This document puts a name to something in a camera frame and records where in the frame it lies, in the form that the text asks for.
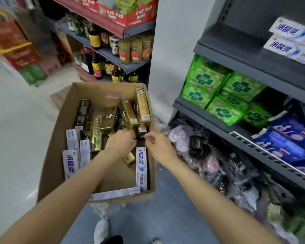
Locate person's right hand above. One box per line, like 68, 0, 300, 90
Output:
144, 131, 178, 168

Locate person's left hand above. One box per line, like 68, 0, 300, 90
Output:
104, 129, 137, 160

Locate person's right forearm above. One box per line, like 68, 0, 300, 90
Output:
156, 155, 283, 244

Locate person's left forearm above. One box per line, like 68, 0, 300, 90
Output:
0, 149, 123, 244

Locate gold toothpaste box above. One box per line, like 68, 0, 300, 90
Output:
120, 98, 139, 125
136, 88, 152, 123
123, 152, 136, 166
91, 115, 104, 152
101, 107, 119, 133

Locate white blue toothpaste box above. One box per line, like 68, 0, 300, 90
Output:
66, 129, 80, 150
62, 149, 81, 180
263, 37, 305, 68
269, 17, 305, 44
79, 139, 92, 168
136, 146, 148, 192
90, 186, 142, 201

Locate black toothpaste box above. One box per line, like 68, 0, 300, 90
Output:
77, 99, 92, 117
74, 115, 86, 132

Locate green pad packet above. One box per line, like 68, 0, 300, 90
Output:
222, 71, 267, 102
206, 92, 249, 126
181, 82, 214, 109
187, 54, 232, 93
243, 103, 273, 129

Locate pile of bagged hair accessories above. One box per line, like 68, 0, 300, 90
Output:
167, 116, 305, 244

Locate row of dark sauce bottles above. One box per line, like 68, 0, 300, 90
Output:
66, 12, 120, 57
74, 47, 139, 83

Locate brown cardboard box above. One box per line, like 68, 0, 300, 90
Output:
37, 82, 157, 204

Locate flat cardboard sheet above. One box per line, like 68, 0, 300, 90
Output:
49, 86, 72, 110

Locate brown spice jar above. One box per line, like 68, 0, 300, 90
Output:
141, 36, 153, 61
118, 39, 131, 64
131, 38, 143, 64

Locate white shoe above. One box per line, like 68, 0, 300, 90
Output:
94, 218, 109, 244

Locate dark trousers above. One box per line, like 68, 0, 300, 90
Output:
100, 235, 124, 244

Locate grey red grocery shelf unit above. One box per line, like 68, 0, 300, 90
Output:
48, 0, 158, 83

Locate green carton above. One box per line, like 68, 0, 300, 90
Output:
18, 63, 48, 86

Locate red display carton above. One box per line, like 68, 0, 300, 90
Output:
74, 0, 159, 29

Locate dark grey metal shelf unit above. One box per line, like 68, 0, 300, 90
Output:
172, 0, 305, 196

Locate blue pad packet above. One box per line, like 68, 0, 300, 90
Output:
269, 111, 305, 140
252, 128, 305, 163

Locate stack of red cartons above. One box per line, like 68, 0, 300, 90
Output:
0, 0, 64, 77

